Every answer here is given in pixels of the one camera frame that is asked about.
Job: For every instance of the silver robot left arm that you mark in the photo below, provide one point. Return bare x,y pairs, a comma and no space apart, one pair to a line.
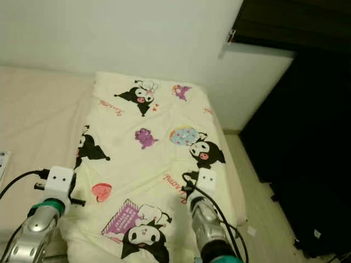
38,235

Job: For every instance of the white printed booklet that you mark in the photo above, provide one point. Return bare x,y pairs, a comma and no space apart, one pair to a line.
4,167

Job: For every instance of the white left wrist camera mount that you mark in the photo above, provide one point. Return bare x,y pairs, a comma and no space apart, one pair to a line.
60,181

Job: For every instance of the cream cartoon print quilt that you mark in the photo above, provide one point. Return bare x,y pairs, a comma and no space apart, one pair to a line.
142,164

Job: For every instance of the small white floor scrap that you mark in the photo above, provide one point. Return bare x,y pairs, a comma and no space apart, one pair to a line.
252,231

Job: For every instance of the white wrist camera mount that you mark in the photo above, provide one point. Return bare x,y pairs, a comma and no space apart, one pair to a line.
60,181
207,181

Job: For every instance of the small silver clip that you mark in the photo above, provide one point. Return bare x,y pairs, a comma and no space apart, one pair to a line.
231,36

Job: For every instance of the bed with beige sheet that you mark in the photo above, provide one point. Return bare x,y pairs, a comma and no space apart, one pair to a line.
44,109

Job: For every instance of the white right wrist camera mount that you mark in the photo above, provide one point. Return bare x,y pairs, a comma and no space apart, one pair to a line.
207,181

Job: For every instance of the dark window blind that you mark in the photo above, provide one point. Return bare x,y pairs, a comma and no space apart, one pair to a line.
290,22

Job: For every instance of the black wardrobe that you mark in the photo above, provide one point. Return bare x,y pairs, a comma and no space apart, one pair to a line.
296,137

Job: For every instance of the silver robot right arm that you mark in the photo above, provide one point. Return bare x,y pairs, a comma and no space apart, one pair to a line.
205,219

